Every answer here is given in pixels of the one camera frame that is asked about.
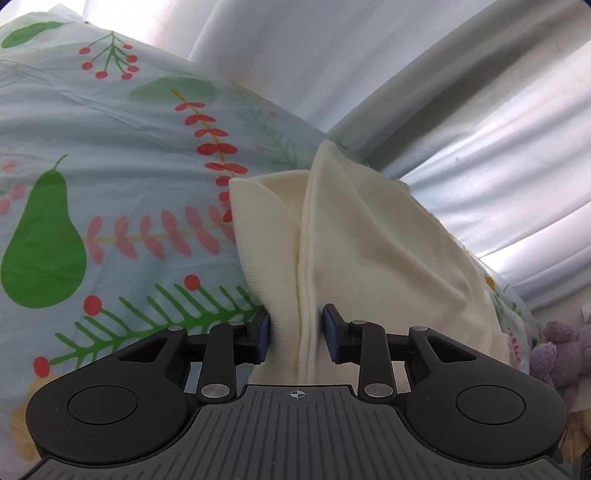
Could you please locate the cream knit sweater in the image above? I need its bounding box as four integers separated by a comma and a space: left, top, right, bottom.
229, 141, 509, 385

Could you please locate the floral light blue bedsheet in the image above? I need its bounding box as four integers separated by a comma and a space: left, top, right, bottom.
0, 4, 546, 467

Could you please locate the purple plush toy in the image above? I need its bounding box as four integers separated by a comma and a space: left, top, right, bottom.
530, 321, 590, 409

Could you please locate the white sheer curtain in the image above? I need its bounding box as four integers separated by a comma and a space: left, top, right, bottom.
82, 1, 590, 309

